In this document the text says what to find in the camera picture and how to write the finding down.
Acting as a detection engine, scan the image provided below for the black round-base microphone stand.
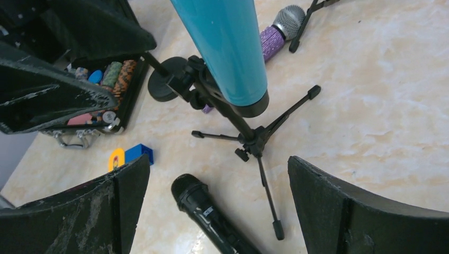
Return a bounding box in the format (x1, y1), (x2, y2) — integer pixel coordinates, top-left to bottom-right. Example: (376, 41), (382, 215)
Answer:
(143, 52), (187, 102)

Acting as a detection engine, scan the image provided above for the black poker chip case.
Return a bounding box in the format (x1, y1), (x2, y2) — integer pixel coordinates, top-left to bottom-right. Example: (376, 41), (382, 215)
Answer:
(0, 0), (150, 150)

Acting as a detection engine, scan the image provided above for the yellow traffic light toy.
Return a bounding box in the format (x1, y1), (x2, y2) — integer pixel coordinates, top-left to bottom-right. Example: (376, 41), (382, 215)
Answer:
(108, 148), (125, 172)

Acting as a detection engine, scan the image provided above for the blue toy block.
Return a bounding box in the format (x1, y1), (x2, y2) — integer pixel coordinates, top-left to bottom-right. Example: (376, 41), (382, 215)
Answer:
(124, 143), (154, 166)

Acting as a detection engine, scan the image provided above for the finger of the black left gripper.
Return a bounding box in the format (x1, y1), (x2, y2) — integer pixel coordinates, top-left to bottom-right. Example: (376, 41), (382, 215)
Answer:
(46, 1), (157, 60)
(1, 43), (118, 134)

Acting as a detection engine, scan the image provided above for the black tripod microphone stand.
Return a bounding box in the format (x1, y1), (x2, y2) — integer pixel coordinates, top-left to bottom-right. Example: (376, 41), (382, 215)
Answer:
(166, 56), (321, 240)

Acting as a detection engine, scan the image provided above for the black shock-mount tripod stand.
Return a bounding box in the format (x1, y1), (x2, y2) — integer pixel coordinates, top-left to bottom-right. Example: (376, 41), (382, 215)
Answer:
(289, 0), (339, 53)

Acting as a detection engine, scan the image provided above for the black orange-tipped microphone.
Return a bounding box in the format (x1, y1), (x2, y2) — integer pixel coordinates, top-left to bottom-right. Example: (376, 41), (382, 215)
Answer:
(171, 174), (261, 253)

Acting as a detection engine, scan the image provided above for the teal blue microphone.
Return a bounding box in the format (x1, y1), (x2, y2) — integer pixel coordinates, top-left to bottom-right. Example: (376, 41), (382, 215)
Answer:
(172, 1), (269, 118)

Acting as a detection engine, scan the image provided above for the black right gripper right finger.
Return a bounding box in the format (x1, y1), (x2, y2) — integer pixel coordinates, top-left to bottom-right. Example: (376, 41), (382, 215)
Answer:
(288, 156), (448, 253)

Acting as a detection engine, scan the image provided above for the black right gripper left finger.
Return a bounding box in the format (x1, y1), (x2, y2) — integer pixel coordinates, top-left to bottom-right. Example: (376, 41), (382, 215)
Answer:
(1, 155), (150, 253)

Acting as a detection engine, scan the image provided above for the purple glitter microphone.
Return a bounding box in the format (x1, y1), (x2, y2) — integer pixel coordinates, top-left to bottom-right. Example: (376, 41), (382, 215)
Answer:
(201, 5), (306, 115)

